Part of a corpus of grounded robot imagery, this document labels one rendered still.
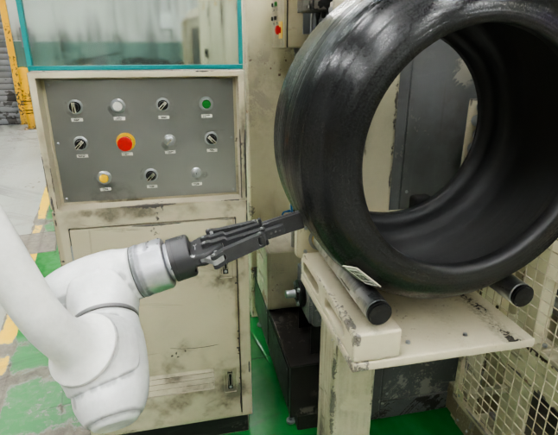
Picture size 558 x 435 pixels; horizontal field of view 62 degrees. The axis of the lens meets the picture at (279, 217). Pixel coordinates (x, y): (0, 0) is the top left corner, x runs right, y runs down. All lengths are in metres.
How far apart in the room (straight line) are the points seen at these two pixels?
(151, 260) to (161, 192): 0.67
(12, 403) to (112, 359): 1.58
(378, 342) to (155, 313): 0.86
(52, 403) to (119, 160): 1.13
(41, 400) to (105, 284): 1.47
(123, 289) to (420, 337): 0.55
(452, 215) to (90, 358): 0.80
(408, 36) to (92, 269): 0.59
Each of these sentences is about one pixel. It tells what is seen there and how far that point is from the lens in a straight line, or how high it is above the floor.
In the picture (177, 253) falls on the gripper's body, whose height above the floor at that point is 1.01.
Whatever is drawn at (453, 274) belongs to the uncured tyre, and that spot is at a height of 0.97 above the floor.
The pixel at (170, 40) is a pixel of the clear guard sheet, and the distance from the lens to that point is 1.35.
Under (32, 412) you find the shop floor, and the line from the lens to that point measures 2.18.
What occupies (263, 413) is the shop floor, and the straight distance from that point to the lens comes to 1.95.
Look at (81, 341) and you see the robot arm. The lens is 0.67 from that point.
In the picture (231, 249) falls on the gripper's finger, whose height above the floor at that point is 1.02.
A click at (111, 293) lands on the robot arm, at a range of 0.78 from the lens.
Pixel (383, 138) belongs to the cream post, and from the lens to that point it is 1.13.
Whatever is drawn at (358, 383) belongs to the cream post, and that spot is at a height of 0.43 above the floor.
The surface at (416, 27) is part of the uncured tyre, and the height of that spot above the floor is 1.35.
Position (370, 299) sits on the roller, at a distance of 0.83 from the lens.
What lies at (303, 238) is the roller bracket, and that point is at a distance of 1.11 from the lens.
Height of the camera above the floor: 1.33
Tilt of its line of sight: 20 degrees down
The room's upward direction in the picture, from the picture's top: straight up
